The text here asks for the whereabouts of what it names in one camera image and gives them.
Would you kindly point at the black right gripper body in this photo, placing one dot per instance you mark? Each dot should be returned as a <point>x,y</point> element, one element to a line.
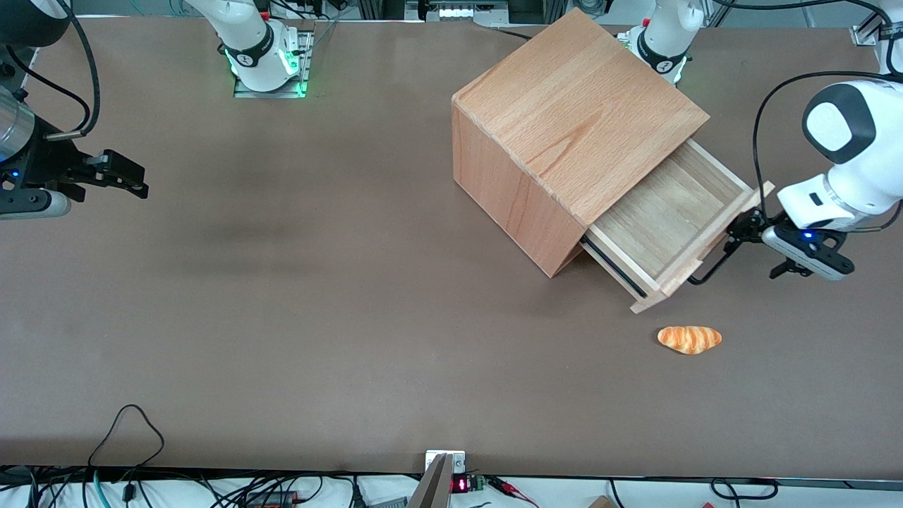
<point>49,164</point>

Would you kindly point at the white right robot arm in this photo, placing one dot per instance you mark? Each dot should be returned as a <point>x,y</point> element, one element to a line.
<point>247,35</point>

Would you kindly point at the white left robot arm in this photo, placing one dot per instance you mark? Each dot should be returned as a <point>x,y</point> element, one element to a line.
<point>861,162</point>

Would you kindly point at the light wooden drawer cabinet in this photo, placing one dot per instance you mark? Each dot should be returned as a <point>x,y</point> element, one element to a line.
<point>564,106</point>

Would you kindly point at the orange toy croissant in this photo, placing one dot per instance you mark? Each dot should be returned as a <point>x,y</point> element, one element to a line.
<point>689,339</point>

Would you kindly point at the orange black device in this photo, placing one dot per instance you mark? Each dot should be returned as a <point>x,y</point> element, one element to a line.
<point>271,499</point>

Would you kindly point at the red clip lead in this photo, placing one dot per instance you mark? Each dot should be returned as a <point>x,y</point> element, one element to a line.
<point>511,490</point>

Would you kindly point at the white lit device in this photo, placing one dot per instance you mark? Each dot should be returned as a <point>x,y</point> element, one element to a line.
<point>462,10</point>

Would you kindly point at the small red digit display module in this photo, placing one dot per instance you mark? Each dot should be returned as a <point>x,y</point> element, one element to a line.
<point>462,484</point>

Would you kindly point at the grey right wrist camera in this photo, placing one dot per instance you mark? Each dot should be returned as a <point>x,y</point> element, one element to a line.
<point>32,204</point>

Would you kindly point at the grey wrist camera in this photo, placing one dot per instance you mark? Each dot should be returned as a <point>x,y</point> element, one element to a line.
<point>32,204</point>
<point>811,250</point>

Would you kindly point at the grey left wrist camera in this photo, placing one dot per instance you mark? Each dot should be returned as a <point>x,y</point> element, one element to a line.
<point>811,250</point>

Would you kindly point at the aluminium profile bracket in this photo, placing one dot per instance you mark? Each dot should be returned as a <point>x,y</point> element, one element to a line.
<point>864,34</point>

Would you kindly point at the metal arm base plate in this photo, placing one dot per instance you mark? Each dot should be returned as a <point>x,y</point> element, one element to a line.
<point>308,63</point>

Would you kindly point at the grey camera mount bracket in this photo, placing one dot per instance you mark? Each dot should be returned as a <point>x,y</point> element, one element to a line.
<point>441,480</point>

